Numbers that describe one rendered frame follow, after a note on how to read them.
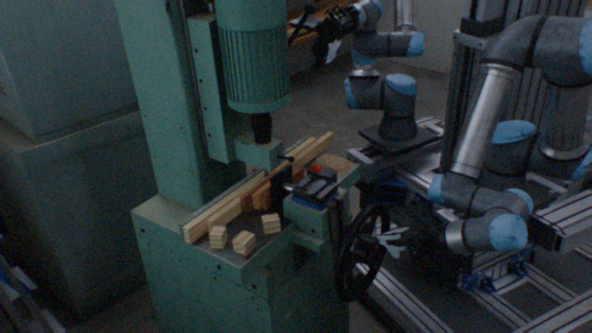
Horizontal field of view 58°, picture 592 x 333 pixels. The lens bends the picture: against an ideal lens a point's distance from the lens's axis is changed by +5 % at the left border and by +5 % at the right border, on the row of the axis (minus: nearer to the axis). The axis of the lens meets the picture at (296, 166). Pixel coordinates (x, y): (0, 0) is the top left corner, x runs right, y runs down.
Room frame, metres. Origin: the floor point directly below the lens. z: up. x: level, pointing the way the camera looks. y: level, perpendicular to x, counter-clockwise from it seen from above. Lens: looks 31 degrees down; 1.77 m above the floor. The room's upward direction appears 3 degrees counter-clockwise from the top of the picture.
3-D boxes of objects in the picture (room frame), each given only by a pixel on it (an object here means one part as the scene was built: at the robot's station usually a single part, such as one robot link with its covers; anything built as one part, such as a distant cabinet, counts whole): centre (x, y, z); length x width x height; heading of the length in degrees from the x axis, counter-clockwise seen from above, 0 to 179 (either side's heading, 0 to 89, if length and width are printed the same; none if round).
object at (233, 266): (1.25, 0.02, 0.87); 0.61 x 0.30 x 0.06; 142
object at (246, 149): (1.34, 0.11, 1.03); 0.14 x 0.07 x 0.09; 52
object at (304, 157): (1.37, 0.06, 0.92); 0.61 x 0.02 x 0.04; 142
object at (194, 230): (1.33, 0.12, 0.93); 0.60 x 0.02 x 0.05; 142
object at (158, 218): (1.40, 0.19, 0.76); 0.57 x 0.45 x 0.09; 52
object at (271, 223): (1.13, 0.08, 0.92); 0.04 x 0.03 x 0.04; 103
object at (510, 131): (1.38, -0.65, 0.98); 0.13 x 0.12 x 0.14; 51
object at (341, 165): (1.46, -0.12, 0.91); 0.12 x 0.09 x 0.03; 52
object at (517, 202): (0.98, -0.47, 1.04); 0.11 x 0.11 x 0.08; 51
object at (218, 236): (1.08, 0.21, 0.92); 0.04 x 0.03 x 0.04; 169
